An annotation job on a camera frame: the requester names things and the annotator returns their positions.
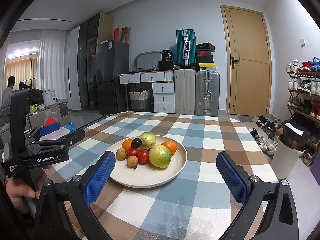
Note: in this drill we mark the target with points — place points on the large orange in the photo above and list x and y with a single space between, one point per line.
170 147

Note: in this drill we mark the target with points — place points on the black bag with white paper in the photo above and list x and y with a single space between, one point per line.
292 136

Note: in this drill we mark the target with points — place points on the brown longan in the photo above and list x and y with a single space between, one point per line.
121 153
132 161

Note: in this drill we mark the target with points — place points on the white kettle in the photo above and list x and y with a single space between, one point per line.
48 95

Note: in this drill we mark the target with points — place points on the beige curtain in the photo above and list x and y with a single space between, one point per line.
20 72

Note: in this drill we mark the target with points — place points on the rows of sneakers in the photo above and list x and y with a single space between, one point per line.
302 85

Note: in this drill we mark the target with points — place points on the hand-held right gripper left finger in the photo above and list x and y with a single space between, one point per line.
100 177

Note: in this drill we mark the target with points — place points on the white trash bin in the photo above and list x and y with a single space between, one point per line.
285 161

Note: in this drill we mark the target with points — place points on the oval silver mirror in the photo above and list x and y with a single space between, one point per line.
137 60

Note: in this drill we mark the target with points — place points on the white curtain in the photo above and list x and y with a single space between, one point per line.
50 62

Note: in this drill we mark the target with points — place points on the wooden shoe rack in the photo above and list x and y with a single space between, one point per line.
303 112

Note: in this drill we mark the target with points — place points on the woven basket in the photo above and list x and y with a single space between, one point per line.
139 100

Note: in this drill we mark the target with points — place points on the blue plastic bag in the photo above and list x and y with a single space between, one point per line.
173 50

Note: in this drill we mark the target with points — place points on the wooden door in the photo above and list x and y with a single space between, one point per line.
246 80

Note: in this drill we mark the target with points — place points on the red tomato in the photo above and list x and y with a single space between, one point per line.
143 156
132 152

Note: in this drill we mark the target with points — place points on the grey low cabinet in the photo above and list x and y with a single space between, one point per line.
61 112

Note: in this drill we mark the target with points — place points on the teal suitcase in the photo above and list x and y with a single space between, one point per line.
181 47

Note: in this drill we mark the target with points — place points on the scattered pile of shoes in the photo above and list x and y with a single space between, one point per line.
267 127

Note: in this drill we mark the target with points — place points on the checked tablecloth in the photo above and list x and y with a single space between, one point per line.
200 155

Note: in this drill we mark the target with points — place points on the white drawer desk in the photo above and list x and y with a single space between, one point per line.
163 87

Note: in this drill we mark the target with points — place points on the small orange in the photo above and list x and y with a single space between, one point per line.
127 145

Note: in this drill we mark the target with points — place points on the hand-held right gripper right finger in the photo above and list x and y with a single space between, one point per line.
231 177

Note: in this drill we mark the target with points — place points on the black shoe box red stripe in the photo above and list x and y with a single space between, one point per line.
205 46

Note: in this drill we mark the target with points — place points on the brown cardboard piece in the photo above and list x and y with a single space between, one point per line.
125 35

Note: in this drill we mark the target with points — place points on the blue packet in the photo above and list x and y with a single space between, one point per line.
70 126

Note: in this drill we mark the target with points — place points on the plain black shoe box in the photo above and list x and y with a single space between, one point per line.
205 59

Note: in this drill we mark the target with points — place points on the grey refrigerator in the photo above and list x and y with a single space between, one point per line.
111 80

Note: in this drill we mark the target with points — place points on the person's left hand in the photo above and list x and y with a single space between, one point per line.
20 190

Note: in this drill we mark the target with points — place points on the dark purple plum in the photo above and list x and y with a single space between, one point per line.
136 143

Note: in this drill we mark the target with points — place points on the silver suitcase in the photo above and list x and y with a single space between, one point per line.
201 93

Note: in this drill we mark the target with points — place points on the green patched yellow guava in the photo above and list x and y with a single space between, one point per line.
160 155

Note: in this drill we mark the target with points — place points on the red flat box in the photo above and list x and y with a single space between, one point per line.
116 34

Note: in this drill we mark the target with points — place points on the white bowl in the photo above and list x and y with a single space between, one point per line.
51 104

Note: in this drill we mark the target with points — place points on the small grey rug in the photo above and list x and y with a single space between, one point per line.
246 118

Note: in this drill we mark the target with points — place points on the cream round plate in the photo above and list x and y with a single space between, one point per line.
150 177

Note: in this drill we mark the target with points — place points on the white light switch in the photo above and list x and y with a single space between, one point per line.
303 41

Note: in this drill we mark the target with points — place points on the white wardrobe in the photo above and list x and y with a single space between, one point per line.
72 67

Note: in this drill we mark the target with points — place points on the green mug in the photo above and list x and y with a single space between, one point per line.
33 108

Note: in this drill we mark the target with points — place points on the tall black box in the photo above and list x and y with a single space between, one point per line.
167 55

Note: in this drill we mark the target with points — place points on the beige suitcase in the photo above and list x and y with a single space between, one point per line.
185 91

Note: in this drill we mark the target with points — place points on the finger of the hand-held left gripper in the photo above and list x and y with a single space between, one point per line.
70 138
50 129

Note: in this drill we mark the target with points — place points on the dark glass cabinet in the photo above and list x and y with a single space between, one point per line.
87 62

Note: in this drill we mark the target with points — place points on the black case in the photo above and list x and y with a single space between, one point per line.
165 65

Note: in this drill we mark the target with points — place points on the small red box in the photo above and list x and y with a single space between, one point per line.
49 120

